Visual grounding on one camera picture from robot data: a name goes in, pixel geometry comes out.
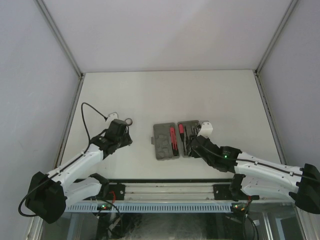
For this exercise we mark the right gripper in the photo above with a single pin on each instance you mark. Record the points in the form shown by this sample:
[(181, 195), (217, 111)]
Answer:
[(193, 153)]

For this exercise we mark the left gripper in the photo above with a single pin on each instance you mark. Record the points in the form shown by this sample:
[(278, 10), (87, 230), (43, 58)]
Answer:
[(126, 141)]

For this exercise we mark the black tape roll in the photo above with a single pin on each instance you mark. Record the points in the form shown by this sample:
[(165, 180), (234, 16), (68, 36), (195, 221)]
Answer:
[(128, 121)]

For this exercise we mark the red screwdriver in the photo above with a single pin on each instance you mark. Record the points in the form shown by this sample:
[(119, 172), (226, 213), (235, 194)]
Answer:
[(186, 140), (181, 131)]

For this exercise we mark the red black pliers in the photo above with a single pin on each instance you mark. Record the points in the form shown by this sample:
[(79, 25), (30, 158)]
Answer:
[(194, 131)]

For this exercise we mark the grey plastic tool case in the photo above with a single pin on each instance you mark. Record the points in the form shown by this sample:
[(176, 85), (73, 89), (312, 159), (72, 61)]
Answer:
[(162, 140)]

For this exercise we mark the red utility knife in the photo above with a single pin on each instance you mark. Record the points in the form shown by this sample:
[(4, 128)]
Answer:
[(174, 144)]

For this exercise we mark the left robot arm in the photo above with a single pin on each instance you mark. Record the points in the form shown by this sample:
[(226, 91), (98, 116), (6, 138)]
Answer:
[(49, 194)]

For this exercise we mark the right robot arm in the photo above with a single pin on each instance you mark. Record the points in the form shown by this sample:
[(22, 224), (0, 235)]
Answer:
[(256, 177)]

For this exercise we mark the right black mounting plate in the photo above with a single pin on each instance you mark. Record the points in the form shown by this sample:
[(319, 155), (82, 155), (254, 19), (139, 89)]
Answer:
[(230, 192)]

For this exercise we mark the black mounting plate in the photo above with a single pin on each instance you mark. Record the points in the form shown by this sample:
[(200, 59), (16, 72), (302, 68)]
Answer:
[(230, 192), (112, 192)]

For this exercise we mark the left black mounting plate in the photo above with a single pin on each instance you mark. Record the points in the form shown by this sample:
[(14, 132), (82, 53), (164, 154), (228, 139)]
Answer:
[(112, 192)]

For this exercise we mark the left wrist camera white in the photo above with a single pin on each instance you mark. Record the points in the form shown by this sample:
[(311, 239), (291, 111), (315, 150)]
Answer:
[(112, 116)]

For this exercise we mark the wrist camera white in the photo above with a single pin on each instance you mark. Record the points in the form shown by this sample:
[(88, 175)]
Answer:
[(206, 129), (112, 116)]

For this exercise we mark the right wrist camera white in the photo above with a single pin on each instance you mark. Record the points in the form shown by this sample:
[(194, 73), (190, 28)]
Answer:
[(206, 129)]

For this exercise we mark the aluminium front rail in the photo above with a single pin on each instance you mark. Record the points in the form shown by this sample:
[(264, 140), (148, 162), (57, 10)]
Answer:
[(185, 191)]

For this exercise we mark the grey slotted cable duct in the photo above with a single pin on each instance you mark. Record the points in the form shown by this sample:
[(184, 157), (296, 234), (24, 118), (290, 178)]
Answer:
[(150, 207)]

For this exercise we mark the left aluminium frame post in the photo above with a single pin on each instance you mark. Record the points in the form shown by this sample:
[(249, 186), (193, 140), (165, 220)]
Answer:
[(47, 16)]

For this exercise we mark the aluminium frame post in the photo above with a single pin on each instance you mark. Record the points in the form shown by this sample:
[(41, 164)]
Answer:
[(259, 81), (47, 16)]

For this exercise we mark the right aluminium frame post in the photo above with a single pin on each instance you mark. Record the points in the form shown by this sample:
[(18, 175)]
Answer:
[(259, 81)]

